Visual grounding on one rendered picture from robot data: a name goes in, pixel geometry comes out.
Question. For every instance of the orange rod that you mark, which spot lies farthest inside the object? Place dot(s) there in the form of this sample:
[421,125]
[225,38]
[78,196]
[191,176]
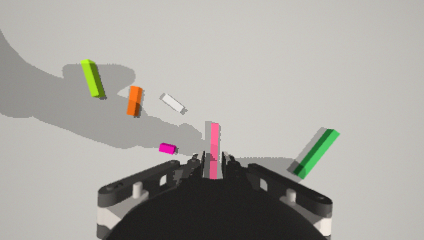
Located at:
[134,101]

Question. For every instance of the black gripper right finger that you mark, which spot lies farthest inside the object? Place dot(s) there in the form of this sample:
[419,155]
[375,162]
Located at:
[314,206]

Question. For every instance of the short magenta rod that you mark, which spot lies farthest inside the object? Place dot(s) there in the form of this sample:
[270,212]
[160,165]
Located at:
[167,148]

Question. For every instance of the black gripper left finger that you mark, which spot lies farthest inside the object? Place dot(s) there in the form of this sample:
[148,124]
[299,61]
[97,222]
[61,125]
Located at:
[117,198]

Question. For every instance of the grey rod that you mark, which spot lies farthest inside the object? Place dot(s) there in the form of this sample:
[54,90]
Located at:
[173,103]

